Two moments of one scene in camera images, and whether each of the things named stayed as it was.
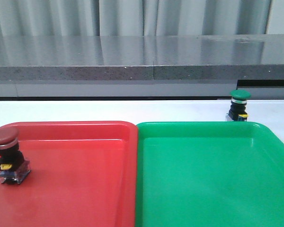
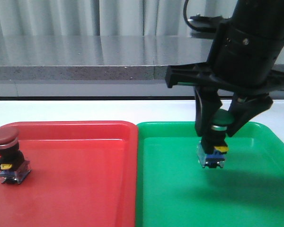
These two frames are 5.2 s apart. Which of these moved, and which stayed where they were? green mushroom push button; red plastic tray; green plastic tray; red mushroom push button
Moved: green mushroom push button
Stayed: red plastic tray; green plastic tray; red mushroom push button
